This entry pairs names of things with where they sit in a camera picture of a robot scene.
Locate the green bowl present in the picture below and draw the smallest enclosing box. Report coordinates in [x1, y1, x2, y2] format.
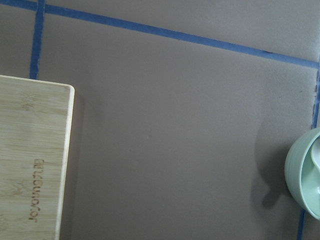
[284, 128, 320, 220]

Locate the bamboo cutting board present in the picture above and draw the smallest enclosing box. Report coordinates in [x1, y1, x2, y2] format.
[0, 75, 75, 240]

